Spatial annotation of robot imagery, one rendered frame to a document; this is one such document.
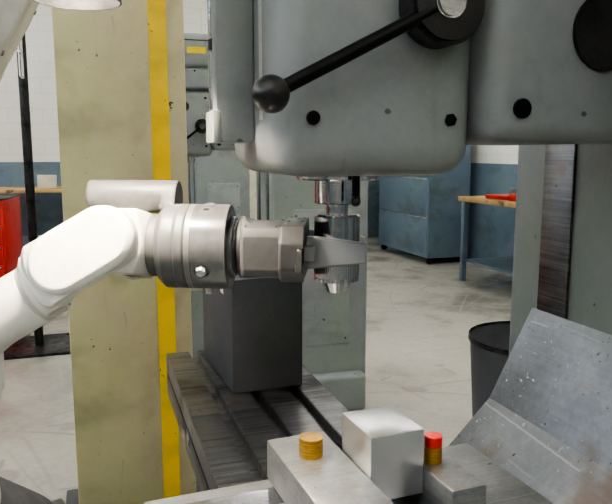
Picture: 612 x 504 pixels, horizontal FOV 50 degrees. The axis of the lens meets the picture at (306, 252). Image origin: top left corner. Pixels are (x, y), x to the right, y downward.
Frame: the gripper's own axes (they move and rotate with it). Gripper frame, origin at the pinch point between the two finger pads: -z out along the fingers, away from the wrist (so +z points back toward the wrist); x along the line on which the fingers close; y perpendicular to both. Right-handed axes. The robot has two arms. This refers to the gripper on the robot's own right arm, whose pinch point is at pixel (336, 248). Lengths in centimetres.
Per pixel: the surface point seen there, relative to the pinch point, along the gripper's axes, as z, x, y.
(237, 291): 15.6, 33.0, 12.0
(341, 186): -0.4, -2.3, -6.6
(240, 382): 15.2, 33.1, 26.9
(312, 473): 1.7, -14.4, 17.5
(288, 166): 4.2, -10.8, -8.7
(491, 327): -64, 204, 62
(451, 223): -132, 726, 74
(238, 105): 9.3, -5.7, -14.1
